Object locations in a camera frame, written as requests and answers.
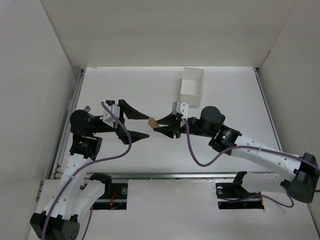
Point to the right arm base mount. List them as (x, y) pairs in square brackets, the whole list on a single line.
[(235, 197)]

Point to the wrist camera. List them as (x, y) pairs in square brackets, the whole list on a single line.
[(180, 107), (110, 106)]

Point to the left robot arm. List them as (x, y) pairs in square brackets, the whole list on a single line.
[(60, 219)]

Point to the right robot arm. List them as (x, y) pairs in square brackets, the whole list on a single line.
[(294, 175)]

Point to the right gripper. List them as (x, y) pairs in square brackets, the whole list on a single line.
[(178, 125)]

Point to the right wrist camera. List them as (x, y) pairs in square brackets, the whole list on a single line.
[(180, 107)]

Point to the white perforated box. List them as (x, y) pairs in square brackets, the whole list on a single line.
[(191, 90)]

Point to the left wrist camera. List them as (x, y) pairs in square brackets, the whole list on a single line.
[(110, 106)]

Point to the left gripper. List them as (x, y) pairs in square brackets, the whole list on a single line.
[(121, 123)]

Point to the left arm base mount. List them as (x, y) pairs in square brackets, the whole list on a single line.
[(113, 199)]

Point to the light wood block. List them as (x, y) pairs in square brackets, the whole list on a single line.
[(153, 123)]

